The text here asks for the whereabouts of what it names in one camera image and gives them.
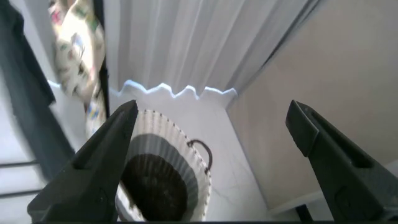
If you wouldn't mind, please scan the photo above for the white curtain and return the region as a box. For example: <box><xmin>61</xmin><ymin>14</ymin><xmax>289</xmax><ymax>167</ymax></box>
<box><xmin>18</xmin><ymin>0</ymin><xmax>323</xmax><ymax>101</ymax></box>

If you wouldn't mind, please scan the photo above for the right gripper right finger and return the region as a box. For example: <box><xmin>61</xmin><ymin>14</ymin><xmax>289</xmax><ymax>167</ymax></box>
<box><xmin>285</xmin><ymin>99</ymin><xmax>398</xmax><ymax>222</ymax></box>

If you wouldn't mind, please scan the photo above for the cream printed garment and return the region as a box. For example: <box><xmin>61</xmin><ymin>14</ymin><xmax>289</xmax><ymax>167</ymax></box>
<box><xmin>47</xmin><ymin>0</ymin><xmax>109</xmax><ymax>139</ymax></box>

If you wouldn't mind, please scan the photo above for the white laundry basket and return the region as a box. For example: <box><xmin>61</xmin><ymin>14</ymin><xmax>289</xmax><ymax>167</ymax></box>
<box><xmin>114</xmin><ymin>108</ymin><xmax>214</xmax><ymax>222</ymax></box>

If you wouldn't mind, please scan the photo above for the black clothes rack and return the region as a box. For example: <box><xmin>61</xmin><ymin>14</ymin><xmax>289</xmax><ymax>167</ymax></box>
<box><xmin>0</xmin><ymin>0</ymin><xmax>112</xmax><ymax>200</ymax></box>

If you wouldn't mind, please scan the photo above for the dark grey t-shirt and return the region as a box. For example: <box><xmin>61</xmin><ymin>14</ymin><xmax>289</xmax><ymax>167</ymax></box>
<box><xmin>0</xmin><ymin>0</ymin><xmax>76</xmax><ymax>182</ymax></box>

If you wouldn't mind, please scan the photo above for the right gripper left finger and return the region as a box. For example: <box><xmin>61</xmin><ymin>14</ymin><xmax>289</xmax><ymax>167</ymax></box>
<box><xmin>27</xmin><ymin>99</ymin><xmax>139</xmax><ymax>222</ymax></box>

